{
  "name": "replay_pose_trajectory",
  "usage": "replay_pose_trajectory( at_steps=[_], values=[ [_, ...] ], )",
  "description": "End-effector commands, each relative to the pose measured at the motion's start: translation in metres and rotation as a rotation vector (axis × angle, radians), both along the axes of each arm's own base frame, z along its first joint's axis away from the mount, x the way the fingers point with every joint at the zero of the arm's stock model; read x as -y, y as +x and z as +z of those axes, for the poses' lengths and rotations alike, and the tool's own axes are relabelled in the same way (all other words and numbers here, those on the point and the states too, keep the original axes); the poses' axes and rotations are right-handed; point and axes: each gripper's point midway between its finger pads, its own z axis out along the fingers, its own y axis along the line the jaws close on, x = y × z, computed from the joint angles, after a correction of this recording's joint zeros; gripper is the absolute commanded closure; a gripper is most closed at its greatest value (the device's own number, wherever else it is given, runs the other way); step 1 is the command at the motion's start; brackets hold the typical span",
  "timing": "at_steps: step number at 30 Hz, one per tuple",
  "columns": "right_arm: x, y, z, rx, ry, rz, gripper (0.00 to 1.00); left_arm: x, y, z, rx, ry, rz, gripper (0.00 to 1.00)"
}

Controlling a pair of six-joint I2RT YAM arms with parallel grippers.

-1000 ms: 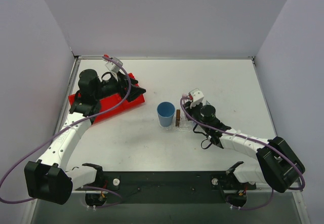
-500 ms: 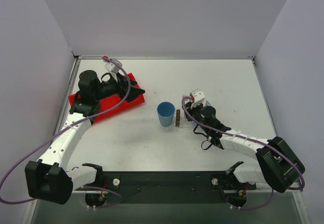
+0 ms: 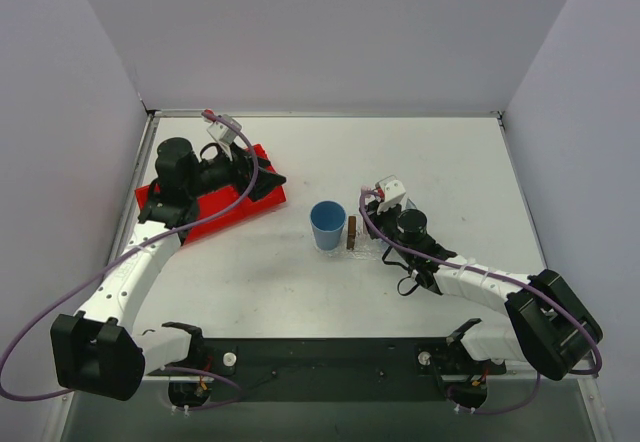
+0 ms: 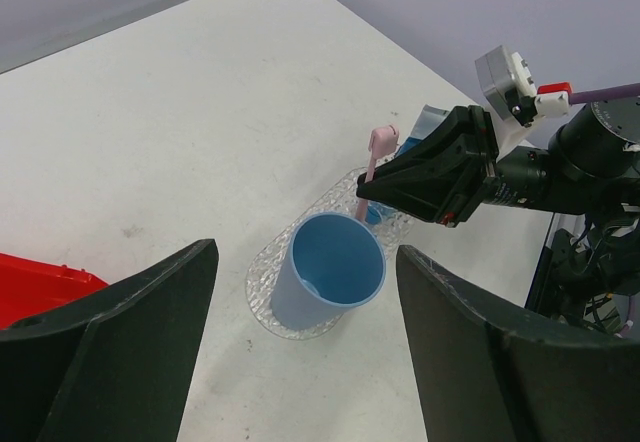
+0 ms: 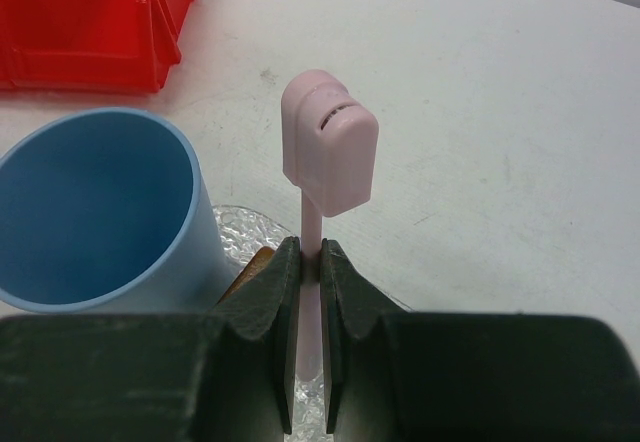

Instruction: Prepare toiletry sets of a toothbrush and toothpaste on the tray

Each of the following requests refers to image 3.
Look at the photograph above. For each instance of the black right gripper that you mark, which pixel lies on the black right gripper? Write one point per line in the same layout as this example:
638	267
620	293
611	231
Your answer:
379	219

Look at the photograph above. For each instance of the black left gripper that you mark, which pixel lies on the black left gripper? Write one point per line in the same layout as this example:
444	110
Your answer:
251	173

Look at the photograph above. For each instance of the clear textured holder with wood ends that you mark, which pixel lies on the clear textured holder with wood ends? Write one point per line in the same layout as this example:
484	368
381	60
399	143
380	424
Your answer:
358	238

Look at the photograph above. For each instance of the blue plastic cup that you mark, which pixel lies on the blue plastic cup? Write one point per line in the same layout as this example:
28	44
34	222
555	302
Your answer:
327	220

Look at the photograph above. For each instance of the pink toothbrush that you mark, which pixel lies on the pink toothbrush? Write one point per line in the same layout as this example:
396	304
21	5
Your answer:
369	192

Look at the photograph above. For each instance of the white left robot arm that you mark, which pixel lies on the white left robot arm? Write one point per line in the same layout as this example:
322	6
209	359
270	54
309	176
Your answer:
95	350

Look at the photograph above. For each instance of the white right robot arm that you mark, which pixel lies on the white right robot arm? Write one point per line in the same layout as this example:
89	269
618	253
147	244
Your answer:
544	323

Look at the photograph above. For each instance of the clear textured glass tray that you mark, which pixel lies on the clear textured glass tray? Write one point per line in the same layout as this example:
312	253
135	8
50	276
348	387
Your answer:
341	253

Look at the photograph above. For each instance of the red plastic compartment bin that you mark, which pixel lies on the red plastic compartment bin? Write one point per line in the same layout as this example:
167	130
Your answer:
172	196

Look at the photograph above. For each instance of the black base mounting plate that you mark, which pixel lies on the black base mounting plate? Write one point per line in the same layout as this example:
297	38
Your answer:
409	369

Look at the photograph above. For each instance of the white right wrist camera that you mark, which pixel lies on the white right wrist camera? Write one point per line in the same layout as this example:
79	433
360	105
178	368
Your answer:
391	191

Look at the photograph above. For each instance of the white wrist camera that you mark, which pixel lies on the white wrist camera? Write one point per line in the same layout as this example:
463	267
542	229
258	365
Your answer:
223	130
391	191

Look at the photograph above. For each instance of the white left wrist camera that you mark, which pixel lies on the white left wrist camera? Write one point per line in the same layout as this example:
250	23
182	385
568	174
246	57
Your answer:
223	130

